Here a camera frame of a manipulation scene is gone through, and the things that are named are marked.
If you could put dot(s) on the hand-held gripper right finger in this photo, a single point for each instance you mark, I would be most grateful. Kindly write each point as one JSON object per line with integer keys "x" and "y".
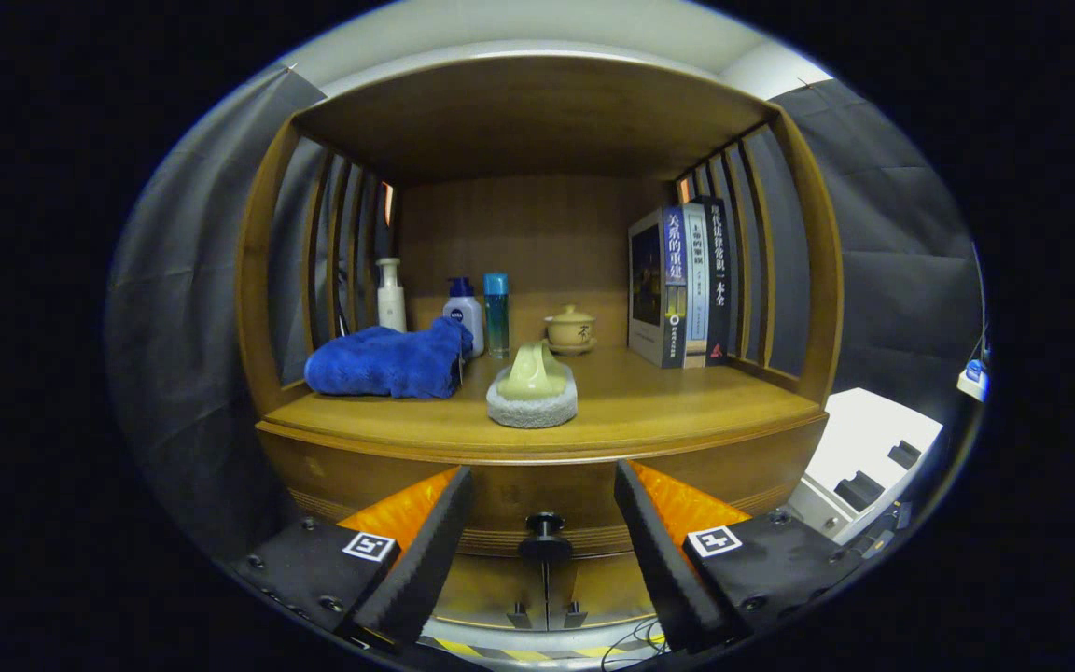
{"x": 661, "y": 569}

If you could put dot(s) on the black equipment piece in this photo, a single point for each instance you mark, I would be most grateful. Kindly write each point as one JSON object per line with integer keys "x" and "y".
{"x": 878, "y": 534}

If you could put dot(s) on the small black block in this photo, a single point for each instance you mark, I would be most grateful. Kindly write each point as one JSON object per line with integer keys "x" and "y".
{"x": 905, "y": 454}
{"x": 859, "y": 487}

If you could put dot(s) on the white shelf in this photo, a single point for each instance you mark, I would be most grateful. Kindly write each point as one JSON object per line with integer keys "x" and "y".
{"x": 971, "y": 384}

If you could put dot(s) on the teal cylindrical bottle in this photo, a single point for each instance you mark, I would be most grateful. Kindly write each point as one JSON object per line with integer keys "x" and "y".
{"x": 496, "y": 317}

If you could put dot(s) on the white bottle with blue cap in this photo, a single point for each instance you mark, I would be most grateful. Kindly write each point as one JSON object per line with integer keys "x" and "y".
{"x": 465, "y": 313}

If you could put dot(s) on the small blue object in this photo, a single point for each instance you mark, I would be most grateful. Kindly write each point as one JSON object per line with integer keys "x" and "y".
{"x": 973, "y": 370}

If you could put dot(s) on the grey book with blue spine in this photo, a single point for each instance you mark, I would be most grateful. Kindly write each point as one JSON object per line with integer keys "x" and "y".
{"x": 645, "y": 289}

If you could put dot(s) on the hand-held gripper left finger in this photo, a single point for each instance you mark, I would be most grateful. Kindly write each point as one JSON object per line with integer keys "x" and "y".
{"x": 421, "y": 569}

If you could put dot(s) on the blue towel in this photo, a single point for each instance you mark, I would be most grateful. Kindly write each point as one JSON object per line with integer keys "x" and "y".
{"x": 379, "y": 364}

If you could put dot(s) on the wooden cabinet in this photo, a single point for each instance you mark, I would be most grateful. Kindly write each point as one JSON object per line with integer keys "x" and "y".
{"x": 528, "y": 233}

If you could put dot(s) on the book with black spine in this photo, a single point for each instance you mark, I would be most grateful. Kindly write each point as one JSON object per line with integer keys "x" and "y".
{"x": 719, "y": 289}

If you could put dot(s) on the book with pale spine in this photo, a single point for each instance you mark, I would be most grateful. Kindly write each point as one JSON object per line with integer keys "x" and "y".
{"x": 697, "y": 289}

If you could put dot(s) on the wooden countertop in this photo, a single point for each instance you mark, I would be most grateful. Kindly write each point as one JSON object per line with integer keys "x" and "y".
{"x": 668, "y": 403}

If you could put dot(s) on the white pump bottle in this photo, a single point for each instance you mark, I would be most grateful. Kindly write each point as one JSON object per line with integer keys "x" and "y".
{"x": 392, "y": 303}

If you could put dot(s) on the beige lidded teacup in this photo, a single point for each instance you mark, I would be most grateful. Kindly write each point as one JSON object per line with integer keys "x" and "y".
{"x": 570, "y": 331}

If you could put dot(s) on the wooden drawer with black knob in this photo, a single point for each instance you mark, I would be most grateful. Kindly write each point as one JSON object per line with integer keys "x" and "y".
{"x": 547, "y": 487}

